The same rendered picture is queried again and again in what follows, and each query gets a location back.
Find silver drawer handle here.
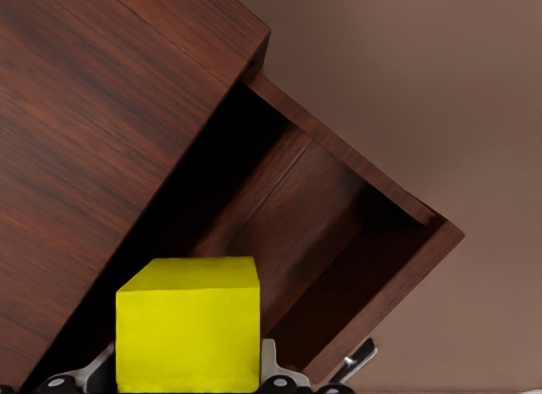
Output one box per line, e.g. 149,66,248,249
328,336,379,386

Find dark wooden drawer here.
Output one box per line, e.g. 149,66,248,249
20,69,466,390

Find dark wooden cabinet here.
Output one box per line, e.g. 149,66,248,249
0,0,272,390

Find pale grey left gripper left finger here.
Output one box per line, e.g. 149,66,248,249
35,342,117,394

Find yellow cube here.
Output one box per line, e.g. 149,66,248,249
114,255,261,394

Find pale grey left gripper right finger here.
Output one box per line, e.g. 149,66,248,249
258,337,312,394

